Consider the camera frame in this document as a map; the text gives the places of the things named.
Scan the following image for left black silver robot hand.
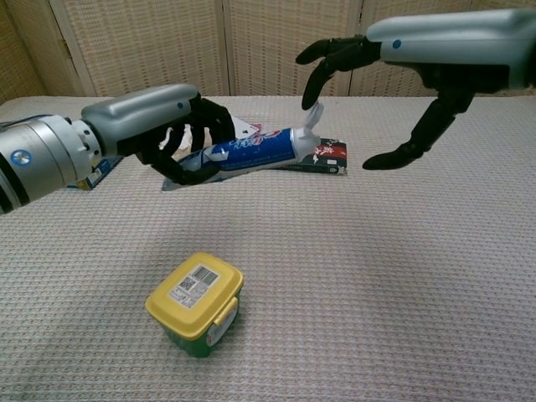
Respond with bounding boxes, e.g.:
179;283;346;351
81;83;236;188

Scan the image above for woven rattan folding screen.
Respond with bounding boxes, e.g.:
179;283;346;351
0;0;536;106

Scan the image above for dark box with red label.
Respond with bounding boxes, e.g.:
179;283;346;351
274;137;348;176

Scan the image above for white waffle weave tablecloth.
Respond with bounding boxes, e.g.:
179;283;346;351
0;95;536;402

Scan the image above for blue and yellow carton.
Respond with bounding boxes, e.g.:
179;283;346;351
66;157;123;192

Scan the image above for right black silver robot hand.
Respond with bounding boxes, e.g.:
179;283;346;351
295;8;536;172

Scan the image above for playing card deck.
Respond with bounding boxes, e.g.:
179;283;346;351
232;116;263;137

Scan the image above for blue white toothpaste tube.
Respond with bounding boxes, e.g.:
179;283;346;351
161;100;326;193

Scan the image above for yellow lidded green container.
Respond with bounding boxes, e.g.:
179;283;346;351
145;251;245;359

